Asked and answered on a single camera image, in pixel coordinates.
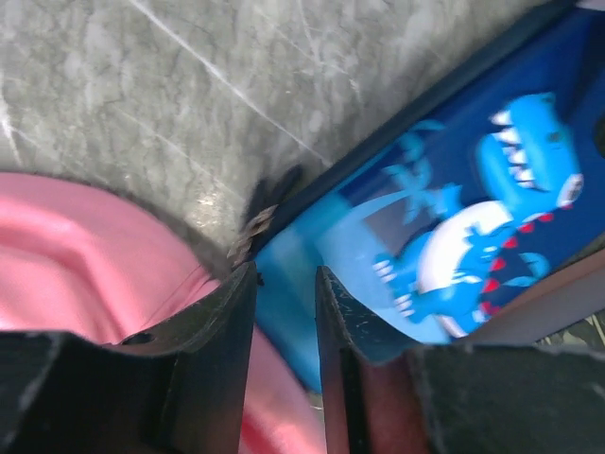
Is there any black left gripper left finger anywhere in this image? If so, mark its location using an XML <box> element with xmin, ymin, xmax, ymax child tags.
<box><xmin>1</xmin><ymin>263</ymin><xmax>256</xmax><ymax>453</ymax></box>

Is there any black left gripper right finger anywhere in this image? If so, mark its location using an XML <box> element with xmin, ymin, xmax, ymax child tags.
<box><xmin>316</xmin><ymin>267</ymin><xmax>604</xmax><ymax>453</ymax></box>

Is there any pink school backpack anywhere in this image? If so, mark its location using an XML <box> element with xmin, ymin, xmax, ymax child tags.
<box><xmin>1</xmin><ymin>172</ymin><xmax>326</xmax><ymax>453</ymax></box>

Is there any blue pencil case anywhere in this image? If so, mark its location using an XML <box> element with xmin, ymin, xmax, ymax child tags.
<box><xmin>248</xmin><ymin>1</ymin><xmax>604</xmax><ymax>391</ymax></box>

